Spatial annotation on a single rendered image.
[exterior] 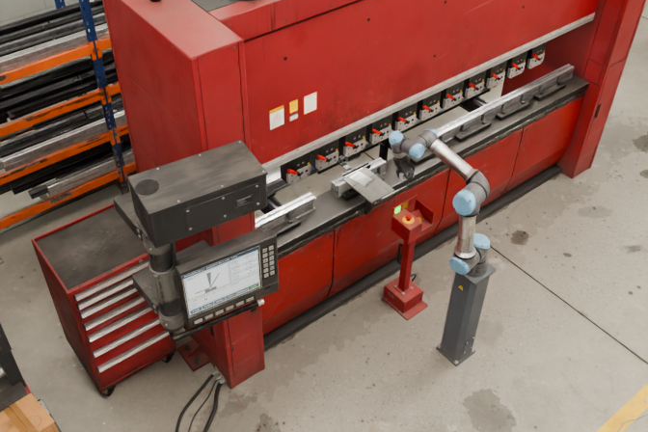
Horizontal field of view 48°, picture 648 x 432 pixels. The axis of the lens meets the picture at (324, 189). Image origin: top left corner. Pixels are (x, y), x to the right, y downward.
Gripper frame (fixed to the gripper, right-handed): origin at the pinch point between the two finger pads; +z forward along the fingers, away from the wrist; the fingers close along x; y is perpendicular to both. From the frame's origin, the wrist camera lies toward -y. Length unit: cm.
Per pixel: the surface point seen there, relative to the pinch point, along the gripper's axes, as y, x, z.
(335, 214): 12, 45, 19
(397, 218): 7.1, 11.1, 39.9
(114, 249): 10, 161, -30
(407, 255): 1, 13, 71
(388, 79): 43, -12, -36
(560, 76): 99, -146, 83
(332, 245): 8, 54, 40
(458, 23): 62, -63, -36
